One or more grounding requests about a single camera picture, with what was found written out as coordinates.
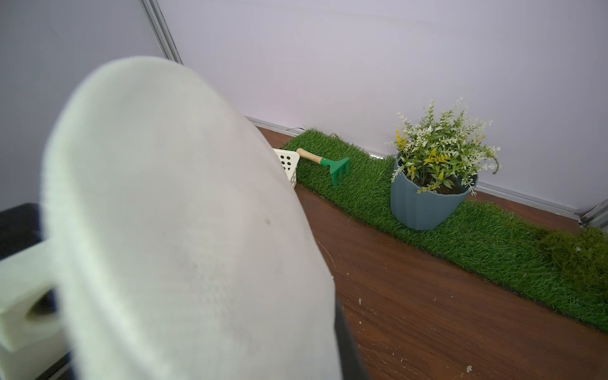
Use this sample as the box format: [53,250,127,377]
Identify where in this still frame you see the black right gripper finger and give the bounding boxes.
[334,301,370,380]

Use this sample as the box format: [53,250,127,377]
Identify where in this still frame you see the green artificial grass mat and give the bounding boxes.
[285,129,607,331]

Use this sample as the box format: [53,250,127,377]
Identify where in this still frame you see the white perforated plastic basket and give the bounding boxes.
[274,149,300,188]

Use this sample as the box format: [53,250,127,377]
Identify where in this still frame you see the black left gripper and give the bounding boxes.
[0,203,43,259]

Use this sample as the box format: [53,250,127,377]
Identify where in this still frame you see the green rake with wooden handle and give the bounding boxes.
[296,148,351,187]

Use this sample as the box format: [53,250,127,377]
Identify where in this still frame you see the artificial plant in teal pot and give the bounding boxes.
[390,101,500,231]

